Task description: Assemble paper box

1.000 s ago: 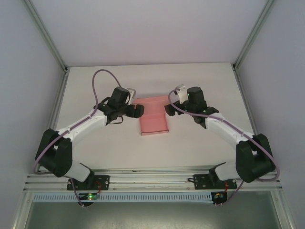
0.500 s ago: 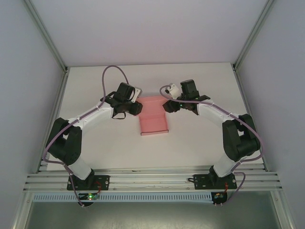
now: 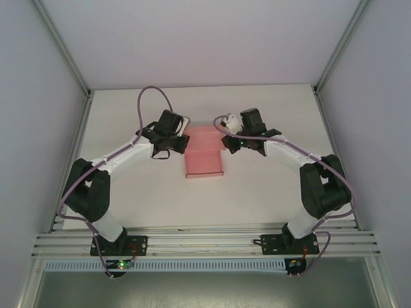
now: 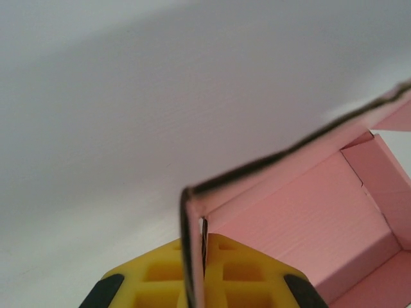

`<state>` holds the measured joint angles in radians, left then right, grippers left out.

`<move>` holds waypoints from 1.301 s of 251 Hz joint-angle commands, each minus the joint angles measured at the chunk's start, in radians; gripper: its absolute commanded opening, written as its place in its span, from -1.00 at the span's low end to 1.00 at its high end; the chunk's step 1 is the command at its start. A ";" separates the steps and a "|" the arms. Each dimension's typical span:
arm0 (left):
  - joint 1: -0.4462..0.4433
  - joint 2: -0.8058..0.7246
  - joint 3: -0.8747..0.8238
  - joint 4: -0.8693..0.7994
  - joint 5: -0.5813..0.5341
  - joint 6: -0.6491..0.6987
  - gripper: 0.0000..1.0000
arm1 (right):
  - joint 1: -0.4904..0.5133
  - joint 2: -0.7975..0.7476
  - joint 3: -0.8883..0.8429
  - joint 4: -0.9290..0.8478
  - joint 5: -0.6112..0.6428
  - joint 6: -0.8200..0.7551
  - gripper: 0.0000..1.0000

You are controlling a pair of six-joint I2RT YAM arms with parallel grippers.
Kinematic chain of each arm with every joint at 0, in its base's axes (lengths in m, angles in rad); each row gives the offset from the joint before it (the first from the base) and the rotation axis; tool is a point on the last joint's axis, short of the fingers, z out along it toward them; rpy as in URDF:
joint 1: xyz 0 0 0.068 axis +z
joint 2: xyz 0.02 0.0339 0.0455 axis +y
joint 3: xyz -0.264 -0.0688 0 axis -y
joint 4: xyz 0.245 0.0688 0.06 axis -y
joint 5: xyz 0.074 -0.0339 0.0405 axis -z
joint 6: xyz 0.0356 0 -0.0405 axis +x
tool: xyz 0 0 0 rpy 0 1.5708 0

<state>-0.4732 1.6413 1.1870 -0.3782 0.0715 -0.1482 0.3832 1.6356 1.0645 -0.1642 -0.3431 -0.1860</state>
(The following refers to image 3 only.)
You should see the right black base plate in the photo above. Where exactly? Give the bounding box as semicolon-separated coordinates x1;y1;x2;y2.
261;233;320;257

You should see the grey metal panel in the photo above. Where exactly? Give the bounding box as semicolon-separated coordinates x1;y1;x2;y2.
31;269;393;308

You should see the circuit board with green light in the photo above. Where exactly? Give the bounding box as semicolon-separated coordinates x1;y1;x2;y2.
107;259;134;270

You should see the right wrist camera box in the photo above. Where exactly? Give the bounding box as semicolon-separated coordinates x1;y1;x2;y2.
221;112;242;133

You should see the aluminium mounting rail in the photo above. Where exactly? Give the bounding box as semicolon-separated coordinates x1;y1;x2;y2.
31;228;382;259

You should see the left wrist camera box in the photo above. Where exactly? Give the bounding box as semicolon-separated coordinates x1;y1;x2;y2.
178;115;192;136

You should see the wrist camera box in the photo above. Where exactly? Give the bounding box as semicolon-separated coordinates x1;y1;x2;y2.
221;112;242;133
178;115;192;136

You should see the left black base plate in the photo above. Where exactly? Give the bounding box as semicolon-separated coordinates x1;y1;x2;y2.
89;235;149;257

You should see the aluminium frame post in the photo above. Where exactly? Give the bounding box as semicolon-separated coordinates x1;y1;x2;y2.
313;0;371;96
31;0;94;98

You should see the aluminium table side rail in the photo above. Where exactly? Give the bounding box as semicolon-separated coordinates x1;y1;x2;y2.
313;92;362;231
48;91;94;234

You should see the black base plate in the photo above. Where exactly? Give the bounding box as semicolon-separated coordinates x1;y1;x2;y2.
261;233;320;257
89;235;149;257

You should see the white slotted cable duct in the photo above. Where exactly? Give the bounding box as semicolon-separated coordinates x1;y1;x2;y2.
44;259;286;272

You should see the pink paper box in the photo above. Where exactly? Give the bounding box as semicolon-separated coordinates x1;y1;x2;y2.
183;125;225;179

